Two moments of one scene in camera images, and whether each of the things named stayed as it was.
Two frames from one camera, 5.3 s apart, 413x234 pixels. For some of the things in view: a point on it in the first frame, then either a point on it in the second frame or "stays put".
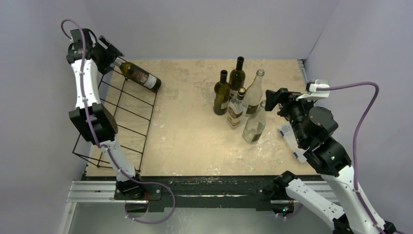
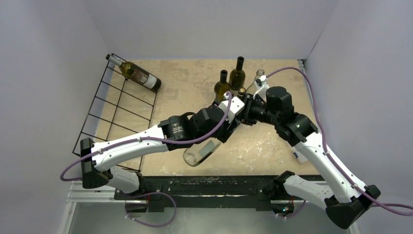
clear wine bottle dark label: [254, 125] to [198, 153]
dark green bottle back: [237, 78] stays put
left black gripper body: [106, 56] to [225, 129]
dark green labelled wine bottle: [136, 73] stays put
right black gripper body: [281, 100] to [246, 105]
